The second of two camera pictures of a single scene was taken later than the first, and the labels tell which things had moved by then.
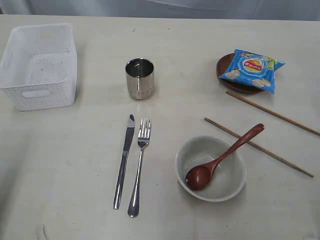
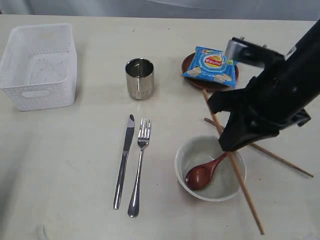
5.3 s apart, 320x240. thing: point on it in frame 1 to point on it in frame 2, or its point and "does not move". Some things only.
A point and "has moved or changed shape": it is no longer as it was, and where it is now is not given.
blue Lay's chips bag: x=252 y=69 has moved or changed shape
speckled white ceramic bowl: x=229 y=176 does not move
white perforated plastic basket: x=39 y=68 does not move
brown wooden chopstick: x=274 y=112 has moved or changed shape
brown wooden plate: x=222 y=66 to x=186 y=63
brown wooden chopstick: x=263 y=149 does not move
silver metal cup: x=140 y=75 does not move
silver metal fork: x=143 y=140 does not move
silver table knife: x=131 y=126 does not move
